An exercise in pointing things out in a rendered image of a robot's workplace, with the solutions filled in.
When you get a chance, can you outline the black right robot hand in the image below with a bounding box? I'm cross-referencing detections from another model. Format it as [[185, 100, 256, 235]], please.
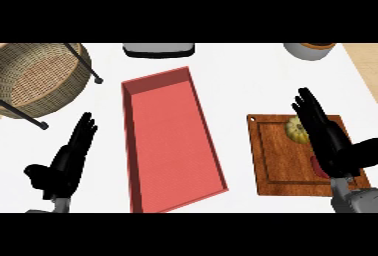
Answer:
[[291, 87, 378, 179]]

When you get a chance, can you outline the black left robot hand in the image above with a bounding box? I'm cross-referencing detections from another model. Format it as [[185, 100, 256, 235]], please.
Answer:
[[22, 111, 99, 201]]

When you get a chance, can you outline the yellow green bell pepper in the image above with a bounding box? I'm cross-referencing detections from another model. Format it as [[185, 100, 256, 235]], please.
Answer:
[[285, 115, 312, 145]]

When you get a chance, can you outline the brown wooden cutting board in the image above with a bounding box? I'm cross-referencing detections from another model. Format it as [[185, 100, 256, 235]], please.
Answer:
[[245, 113, 372, 197]]

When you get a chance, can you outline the red cardboard box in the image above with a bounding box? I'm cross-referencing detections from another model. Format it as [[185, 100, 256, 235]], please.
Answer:
[[120, 66, 231, 214]]

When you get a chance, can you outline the red vegetable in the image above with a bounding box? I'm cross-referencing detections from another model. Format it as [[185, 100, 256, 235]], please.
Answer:
[[309, 155, 331, 180]]

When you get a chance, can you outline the woven wicker basket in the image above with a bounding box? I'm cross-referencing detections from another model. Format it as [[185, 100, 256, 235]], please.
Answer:
[[0, 43, 95, 120]]

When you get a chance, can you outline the grey round pot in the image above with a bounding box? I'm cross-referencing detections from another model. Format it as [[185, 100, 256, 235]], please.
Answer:
[[282, 43, 338, 62]]

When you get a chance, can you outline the black metal basket stand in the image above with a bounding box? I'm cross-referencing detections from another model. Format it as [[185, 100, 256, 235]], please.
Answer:
[[0, 43, 105, 131]]

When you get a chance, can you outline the grey and black appliance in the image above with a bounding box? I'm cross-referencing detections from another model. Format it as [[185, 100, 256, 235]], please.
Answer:
[[121, 43, 197, 59]]

